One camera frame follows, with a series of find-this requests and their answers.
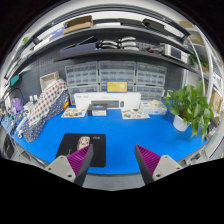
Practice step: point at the white keyboard packaging box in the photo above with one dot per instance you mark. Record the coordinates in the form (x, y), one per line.
(131, 100)

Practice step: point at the green plant in white pot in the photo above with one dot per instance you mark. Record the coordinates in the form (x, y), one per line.
(188, 106)

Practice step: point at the white metal rack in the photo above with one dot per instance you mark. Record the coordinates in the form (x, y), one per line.
(208, 66)

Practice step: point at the colourful sticker sheet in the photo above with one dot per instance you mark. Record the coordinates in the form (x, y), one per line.
(135, 114)
(74, 112)

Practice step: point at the black mouse pad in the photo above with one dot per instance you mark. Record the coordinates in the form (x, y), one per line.
(98, 150)

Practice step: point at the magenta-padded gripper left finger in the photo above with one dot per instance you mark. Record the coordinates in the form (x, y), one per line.
(63, 166)

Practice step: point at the navy dotted cloth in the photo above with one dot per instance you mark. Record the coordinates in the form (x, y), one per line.
(35, 130)

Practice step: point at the yellow card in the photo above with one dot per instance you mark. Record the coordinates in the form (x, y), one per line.
(116, 87)

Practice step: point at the red blue checked cloth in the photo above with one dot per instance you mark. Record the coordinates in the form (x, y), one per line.
(48, 101)

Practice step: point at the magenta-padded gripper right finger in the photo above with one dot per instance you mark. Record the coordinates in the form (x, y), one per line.
(163, 166)

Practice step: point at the dark wall shelf unit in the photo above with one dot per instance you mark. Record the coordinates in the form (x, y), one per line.
(110, 50)

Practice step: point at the beige storage basket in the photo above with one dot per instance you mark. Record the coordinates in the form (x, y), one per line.
(49, 80)

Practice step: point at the small black box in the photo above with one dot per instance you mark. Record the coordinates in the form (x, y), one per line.
(97, 110)

